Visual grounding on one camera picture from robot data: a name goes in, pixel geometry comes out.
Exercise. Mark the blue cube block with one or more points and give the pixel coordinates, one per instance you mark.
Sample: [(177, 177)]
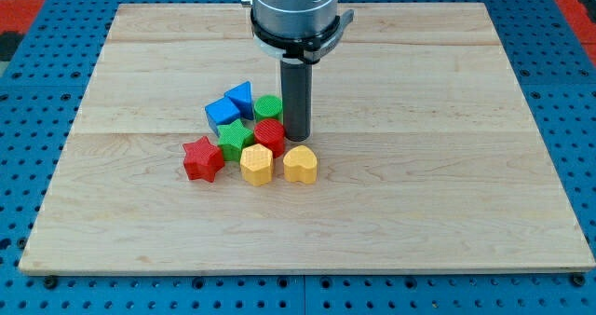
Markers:
[(221, 112)]

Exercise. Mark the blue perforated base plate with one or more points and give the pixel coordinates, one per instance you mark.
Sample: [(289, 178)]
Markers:
[(45, 81)]

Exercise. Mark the red cylinder block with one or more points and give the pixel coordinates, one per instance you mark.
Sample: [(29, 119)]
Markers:
[(271, 134)]

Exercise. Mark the light wooden board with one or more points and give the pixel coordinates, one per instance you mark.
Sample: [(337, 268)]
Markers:
[(429, 159)]

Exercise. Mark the green cylinder block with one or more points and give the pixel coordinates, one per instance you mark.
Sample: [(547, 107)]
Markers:
[(268, 107)]

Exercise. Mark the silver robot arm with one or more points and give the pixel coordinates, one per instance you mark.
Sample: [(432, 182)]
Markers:
[(297, 31)]

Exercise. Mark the green star block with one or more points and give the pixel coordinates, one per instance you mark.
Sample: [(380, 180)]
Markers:
[(233, 138)]

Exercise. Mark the red star block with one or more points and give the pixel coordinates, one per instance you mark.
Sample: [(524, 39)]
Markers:
[(202, 160)]

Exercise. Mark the yellow hexagon block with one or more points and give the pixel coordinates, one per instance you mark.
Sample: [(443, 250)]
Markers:
[(257, 165)]

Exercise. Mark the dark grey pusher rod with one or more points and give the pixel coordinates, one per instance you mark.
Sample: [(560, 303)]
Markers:
[(296, 87)]

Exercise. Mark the blue triangle block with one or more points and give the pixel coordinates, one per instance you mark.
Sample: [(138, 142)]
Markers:
[(241, 97)]

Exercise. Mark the yellow heart block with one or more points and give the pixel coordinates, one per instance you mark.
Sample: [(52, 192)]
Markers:
[(300, 165)]

